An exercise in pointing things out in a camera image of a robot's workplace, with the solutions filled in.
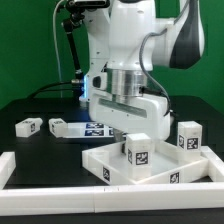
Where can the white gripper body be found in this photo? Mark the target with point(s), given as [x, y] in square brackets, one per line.
[117, 100]

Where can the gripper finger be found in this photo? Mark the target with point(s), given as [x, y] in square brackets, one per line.
[118, 137]

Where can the white square tabletop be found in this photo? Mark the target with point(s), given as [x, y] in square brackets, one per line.
[166, 164]

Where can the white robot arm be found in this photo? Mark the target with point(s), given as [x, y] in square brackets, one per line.
[126, 41]

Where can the white tag sheet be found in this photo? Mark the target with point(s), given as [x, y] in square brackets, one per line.
[88, 130]

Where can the white U-shaped fence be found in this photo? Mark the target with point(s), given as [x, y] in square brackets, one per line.
[96, 199]

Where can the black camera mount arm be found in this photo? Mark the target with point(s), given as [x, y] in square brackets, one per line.
[76, 8]

